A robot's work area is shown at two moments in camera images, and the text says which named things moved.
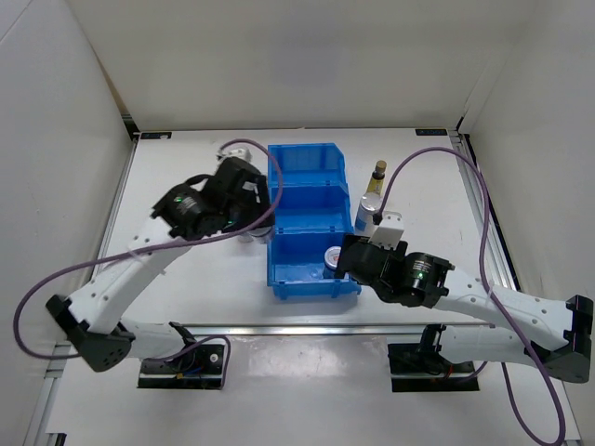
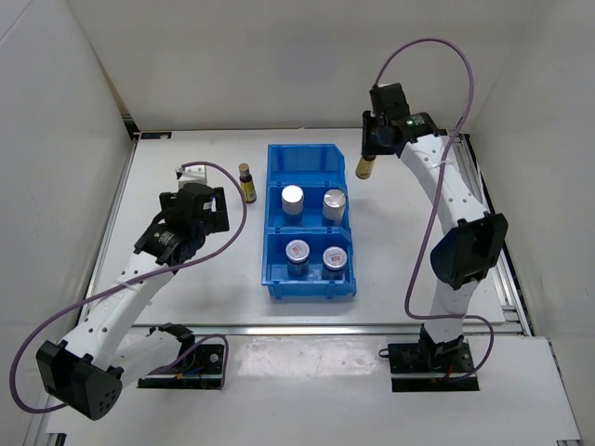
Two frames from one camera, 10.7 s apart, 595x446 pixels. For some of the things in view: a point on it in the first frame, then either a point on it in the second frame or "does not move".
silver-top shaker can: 370,203 -> 334,205
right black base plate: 414,368 does not move
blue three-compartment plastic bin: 314,213 does not move
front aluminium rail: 233,329 does not move
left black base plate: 199,367 does not move
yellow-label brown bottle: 376,181 -> 364,167
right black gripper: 398,253 -> 367,147
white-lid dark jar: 331,259 does not move
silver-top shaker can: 259,235 -> 293,199
